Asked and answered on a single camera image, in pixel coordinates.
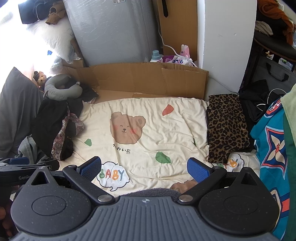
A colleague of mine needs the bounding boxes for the dark clothes pile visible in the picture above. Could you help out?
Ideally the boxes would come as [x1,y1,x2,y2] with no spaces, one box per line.
[18,0,64,25]

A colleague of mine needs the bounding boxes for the black clothes heap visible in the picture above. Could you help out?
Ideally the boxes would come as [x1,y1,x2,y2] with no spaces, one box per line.
[239,80,286,124]

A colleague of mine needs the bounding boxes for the grey garment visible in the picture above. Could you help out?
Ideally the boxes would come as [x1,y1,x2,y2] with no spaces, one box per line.
[17,135,50,163]

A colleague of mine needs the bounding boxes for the white power cable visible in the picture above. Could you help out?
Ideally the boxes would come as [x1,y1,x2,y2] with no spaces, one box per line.
[157,22,197,68]

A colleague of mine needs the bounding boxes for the dark green cloth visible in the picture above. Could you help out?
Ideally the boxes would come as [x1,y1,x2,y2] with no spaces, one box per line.
[282,113,296,241]

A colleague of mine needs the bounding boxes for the light green cloth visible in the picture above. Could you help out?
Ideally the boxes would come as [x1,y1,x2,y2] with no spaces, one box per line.
[280,83,296,119]

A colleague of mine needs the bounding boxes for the beige cloth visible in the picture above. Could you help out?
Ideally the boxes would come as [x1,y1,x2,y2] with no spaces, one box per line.
[254,20,274,36]

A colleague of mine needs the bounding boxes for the tan knit garment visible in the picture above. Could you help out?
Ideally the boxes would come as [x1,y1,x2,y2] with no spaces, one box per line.
[45,6,68,26]

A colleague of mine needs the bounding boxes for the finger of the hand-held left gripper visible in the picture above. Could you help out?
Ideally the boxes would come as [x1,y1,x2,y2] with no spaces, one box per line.
[0,157,30,166]
[30,159,60,173]

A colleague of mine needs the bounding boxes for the grey wrapped appliance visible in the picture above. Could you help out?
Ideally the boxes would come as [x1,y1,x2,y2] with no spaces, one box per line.
[62,0,166,68]

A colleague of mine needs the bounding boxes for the black pants with patterned stripe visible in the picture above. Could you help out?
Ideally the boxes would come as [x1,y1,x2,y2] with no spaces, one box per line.
[32,98,85,162]

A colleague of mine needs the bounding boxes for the teddy bear toy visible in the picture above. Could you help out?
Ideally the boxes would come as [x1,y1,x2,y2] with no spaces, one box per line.
[33,70,48,88]

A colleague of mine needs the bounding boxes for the folded cardboard sheet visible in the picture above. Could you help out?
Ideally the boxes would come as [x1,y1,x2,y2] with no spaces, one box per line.
[61,62,210,105]

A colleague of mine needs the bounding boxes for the black garment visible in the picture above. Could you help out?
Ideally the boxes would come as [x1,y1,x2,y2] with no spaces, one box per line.
[58,76,99,104]

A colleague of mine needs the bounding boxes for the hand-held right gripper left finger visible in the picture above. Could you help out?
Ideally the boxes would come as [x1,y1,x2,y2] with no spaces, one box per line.
[24,157,115,205]

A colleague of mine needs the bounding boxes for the person's left hand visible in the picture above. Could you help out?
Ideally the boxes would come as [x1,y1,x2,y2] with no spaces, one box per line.
[0,185,14,235]

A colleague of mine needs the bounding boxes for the grey bag with handles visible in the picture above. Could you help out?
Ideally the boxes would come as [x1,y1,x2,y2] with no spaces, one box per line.
[245,53,296,98]

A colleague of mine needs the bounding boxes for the cream bear print blanket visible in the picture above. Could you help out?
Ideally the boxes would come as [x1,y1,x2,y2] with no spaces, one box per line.
[55,96,262,198]

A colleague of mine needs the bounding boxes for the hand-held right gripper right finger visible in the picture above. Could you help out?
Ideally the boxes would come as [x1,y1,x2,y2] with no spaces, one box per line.
[176,158,263,205]

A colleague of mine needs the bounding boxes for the white detergent bottle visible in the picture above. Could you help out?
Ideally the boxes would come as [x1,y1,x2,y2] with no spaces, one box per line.
[149,49,164,63]

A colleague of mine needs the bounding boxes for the grey neck pillow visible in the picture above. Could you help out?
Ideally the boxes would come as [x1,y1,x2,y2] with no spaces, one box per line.
[43,74,83,101]

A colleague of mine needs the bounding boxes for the leopard print cloth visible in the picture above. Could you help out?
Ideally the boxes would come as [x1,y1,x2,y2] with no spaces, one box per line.
[206,93,252,164]

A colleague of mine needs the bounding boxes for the white charging cable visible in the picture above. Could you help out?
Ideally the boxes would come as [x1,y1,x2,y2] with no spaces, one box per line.
[256,88,287,110]

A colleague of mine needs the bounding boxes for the teal patterned cloth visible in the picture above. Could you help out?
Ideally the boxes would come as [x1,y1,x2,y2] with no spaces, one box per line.
[249,97,292,241]

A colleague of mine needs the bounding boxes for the pink spray bottle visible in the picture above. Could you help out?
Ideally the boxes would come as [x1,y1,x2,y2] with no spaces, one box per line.
[180,44,191,58]

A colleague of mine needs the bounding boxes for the dark grey cushion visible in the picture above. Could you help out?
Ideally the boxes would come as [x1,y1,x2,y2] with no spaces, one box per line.
[0,66,44,158]

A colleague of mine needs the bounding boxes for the tall cardboard box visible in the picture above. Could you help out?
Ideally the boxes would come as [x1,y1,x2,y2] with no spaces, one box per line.
[151,0,199,67]

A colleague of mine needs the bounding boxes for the white fluffy pillow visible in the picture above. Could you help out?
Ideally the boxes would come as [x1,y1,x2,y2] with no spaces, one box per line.
[26,17,77,65]

